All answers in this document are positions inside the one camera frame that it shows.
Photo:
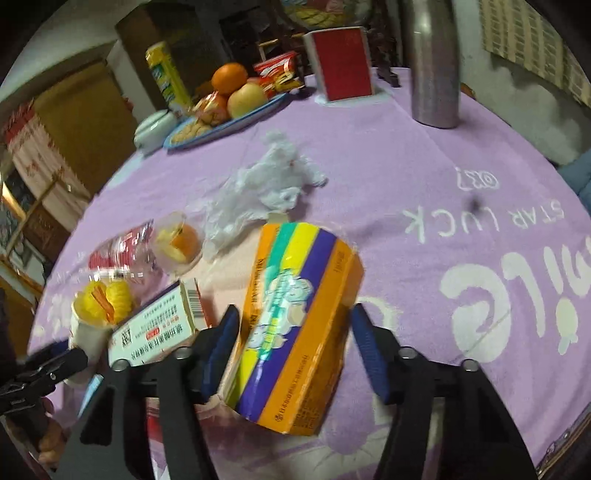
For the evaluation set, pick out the orange purple yellow carton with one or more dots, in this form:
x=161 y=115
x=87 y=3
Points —
x=295 y=323

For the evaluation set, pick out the brown cardboard box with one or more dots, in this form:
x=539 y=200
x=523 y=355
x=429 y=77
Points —
x=83 y=120

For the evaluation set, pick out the white medicine box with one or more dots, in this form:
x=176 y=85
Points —
x=157 y=323

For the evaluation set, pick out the clear red-printed plastic wrapper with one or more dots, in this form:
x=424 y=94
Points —
x=120 y=251

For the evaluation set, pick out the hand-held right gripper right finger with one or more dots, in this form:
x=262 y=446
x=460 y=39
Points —
x=369 y=350

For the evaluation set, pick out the white ceramic jar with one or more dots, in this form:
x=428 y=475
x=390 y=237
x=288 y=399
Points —
x=154 y=129

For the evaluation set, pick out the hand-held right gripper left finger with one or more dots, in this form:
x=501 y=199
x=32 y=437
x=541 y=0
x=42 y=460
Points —
x=221 y=350

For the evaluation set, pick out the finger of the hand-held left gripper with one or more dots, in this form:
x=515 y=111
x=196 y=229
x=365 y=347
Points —
x=46 y=348
x=64 y=362

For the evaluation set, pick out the stainless steel bottle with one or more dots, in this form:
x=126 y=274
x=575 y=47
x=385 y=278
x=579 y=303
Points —
x=434 y=69

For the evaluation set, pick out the white paper cup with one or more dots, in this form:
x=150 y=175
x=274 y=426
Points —
x=87 y=339

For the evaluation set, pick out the orange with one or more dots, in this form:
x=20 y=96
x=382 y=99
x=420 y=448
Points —
x=229 y=76

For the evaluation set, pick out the person's left hand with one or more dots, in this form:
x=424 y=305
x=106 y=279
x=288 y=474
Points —
x=51 y=438

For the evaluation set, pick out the brick-pattern curtain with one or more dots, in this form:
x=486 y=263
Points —
x=531 y=41

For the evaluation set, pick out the blue oval plate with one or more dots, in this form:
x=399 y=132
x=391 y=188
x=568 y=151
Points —
x=244 y=119

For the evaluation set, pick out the red and white box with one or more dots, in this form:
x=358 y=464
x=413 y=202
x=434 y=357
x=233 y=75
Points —
x=344 y=64

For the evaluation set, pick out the blue cushion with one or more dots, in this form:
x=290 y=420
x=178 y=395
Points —
x=579 y=180

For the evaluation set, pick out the clear plastic cup with fruit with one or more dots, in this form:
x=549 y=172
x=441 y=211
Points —
x=178 y=240

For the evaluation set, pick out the purple printed tablecloth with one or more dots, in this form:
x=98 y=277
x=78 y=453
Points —
x=415 y=161

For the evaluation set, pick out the crumpled white plastic bag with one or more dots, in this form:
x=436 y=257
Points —
x=272 y=180

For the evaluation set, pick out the yellow apple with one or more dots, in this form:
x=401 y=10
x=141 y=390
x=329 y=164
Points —
x=247 y=99

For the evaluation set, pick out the wrapped orange pastry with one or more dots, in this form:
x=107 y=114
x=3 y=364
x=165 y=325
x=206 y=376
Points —
x=212 y=110

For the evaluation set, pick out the round framed picture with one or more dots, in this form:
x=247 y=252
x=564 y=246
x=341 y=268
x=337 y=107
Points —
x=323 y=11

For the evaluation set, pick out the yellow tall can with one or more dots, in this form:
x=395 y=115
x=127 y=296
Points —
x=168 y=78

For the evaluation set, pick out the red snack packet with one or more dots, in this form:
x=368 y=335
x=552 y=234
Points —
x=277 y=69

